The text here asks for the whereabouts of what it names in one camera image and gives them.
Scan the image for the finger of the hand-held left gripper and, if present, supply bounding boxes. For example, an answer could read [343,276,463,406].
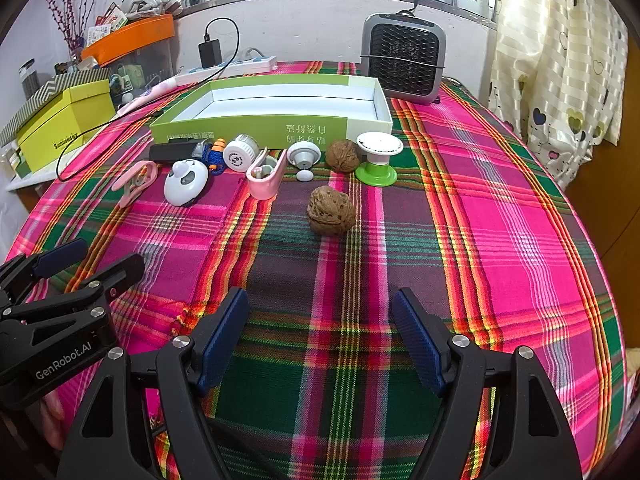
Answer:
[0,239,90,305]
[0,254,147,349]

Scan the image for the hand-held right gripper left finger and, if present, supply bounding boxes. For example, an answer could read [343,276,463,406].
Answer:
[56,287,250,480]

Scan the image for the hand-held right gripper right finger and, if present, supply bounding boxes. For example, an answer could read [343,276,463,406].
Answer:
[391,287,583,480]

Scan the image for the white panda gadget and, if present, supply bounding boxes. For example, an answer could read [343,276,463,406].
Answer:
[164,158,209,207]

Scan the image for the black rectangular device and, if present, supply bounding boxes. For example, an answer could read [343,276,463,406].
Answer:
[149,141,206,162]

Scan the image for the blue orange knitted toy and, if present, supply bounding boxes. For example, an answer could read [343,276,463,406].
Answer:
[202,142,227,177]

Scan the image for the pink clip with grey pad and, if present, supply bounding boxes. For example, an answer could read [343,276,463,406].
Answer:
[246,147,289,200]

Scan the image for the brown walnut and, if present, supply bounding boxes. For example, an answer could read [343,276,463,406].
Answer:
[325,139,362,175]
[306,185,357,235]

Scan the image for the white round jar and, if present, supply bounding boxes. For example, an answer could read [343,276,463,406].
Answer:
[223,134,261,171]

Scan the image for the green white cardboard box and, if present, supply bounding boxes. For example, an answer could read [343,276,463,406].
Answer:
[149,74,394,145]

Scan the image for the green white suction stand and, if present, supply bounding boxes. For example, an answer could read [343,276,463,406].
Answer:
[355,131,404,189]

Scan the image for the white round knob gadget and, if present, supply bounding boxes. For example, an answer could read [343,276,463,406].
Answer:
[287,141,321,182]

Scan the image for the yellow cardboard box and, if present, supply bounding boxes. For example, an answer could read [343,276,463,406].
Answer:
[17,80,115,173]

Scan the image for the pink green plaid tablecloth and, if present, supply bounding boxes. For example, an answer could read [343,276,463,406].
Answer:
[5,60,628,480]

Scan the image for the grey chevron lid box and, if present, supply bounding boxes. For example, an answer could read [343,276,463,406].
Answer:
[0,67,111,146]

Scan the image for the black lid glass jar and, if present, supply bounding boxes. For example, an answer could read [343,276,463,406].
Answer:
[20,60,41,96]

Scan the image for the pink white electric toothbrush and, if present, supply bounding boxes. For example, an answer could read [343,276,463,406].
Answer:
[117,77,181,113]

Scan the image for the clear bin orange lid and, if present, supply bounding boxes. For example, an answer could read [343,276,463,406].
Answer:
[80,14,181,111]

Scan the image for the black charger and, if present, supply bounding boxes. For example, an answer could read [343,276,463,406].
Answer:
[198,35,222,67]

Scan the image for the wooden cabinet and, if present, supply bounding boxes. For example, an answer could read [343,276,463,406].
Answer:
[565,125,640,281]

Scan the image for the colourful paper packets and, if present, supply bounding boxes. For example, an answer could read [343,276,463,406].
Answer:
[85,2,131,46]

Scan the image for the white blue power strip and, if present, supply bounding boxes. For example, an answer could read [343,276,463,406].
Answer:
[175,54,278,81]

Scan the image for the pink flower branches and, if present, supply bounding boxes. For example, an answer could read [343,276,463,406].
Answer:
[42,0,101,56]

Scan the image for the grey black desk heater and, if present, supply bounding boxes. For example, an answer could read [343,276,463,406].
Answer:
[360,11,447,106]

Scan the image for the cream heart print curtain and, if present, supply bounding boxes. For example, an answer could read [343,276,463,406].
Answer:
[487,0,631,191]

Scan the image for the black cable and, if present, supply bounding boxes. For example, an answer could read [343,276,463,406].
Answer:
[56,17,240,182]

